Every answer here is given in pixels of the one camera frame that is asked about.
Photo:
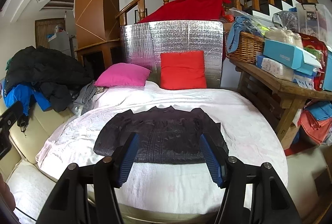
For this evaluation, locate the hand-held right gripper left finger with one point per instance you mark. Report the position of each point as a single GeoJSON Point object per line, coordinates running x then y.
{"type": "Point", "coordinates": [128, 161]}

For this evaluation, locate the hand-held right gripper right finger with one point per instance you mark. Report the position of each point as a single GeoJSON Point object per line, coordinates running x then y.
{"type": "Point", "coordinates": [212, 159]}

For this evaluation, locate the dark navy puffer jacket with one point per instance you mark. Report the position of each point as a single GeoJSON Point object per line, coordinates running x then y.
{"type": "Point", "coordinates": [160, 135]}

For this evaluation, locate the person's left forearm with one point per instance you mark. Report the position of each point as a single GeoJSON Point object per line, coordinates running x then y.
{"type": "Point", "coordinates": [5, 195]}

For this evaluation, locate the blue jacket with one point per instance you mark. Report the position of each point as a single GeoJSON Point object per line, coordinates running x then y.
{"type": "Point", "coordinates": [18, 96]}

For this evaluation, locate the cream leather sofa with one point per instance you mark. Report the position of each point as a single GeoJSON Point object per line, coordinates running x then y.
{"type": "Point", "coordinates": [28, 146]}

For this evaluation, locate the white fleece blanket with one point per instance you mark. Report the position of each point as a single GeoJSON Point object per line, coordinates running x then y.
{"type": "Point", "coordinates": [168, 182]}

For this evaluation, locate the pale pink embossed blanket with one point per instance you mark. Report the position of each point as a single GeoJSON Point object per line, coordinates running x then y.
{"type": "Point", "coordinates": [233, 115]}

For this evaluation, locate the green garment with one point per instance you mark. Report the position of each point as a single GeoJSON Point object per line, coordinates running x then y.
{"type": "Point", "coordinates": [9, 64]}

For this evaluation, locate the black coat pile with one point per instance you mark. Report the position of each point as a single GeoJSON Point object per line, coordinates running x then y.
{"type": "Point", "coordinates": [44, 65]}

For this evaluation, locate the grey garment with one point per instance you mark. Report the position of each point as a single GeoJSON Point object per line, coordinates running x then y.
{"type": "Point", "coordinates": [87, 96]}

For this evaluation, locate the pink cushion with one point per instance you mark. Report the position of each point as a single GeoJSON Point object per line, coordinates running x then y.
{"type": "Point", "coordinates": [122, 74]}

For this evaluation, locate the red cushion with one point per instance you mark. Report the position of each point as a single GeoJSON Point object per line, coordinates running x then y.
{"type": "Point", "coordinates": [182, 71]}

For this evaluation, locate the silver refrigerator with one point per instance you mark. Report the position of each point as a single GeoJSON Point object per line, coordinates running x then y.
{"type": "Point", "coordinates": [61, 45]}

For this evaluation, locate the wooden table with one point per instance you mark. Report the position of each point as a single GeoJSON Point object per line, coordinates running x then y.
{"type": "Point", "coordinates": [275, 86]}

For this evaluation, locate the orange and blue bag pile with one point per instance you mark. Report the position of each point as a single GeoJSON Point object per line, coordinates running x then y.
{"type": "Point", "coordinates": [316, 125]}

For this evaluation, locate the wicker basket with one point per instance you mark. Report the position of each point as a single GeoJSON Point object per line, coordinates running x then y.
{"type": "Point", "coordinates": [246, 47]}

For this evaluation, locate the dark wooden cabinet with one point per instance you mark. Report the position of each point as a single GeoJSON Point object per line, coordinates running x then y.
{"type": "Point", "coordinates": [103, 45]}

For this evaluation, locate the light blue cloth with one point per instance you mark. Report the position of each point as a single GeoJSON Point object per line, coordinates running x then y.
{"type": "Point", "coordinates": [234, 37]}

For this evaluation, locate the teal cardboard box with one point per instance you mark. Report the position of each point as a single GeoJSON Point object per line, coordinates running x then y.
{"type": "Point", "coordinates": [282, 54]}

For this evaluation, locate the silver foil insulation panel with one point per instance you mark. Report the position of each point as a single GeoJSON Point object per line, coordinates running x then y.
{"type": "Point", "coordinates": [181, 34]}

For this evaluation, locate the cream wrapped bundle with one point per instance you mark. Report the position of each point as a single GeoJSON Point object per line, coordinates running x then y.
{"type": "Point", "coordinates": [282, 35]}

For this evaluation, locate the small framed picture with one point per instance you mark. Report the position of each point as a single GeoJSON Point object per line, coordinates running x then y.
{"type": "Point", "coordinates": [136, 16]}

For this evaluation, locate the large red cloth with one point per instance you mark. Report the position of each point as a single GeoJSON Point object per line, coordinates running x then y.
{"type": "Point", "coordinates": [189, 8]}

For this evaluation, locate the red printed bag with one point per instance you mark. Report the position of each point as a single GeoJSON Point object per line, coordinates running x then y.
{"type": "Point", "coordinates": [317, 47]}

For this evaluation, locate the clear plastic bag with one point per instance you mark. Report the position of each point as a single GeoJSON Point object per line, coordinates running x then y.
{"type": "Point", "coordinates": [286, 20]}

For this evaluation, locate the black and white stairs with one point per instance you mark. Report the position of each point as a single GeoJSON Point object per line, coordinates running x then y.
{"type": "Point", "coordinates": [275, 7]}

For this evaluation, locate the clear plastic storage box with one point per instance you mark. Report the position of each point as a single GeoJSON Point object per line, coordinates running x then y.
{"type": "Point", "coordinates": [319, 21]}

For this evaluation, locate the brown framed wall panel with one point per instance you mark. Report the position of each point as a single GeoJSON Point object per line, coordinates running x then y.
{"type": "Point", "coordinates": [44, 32]}

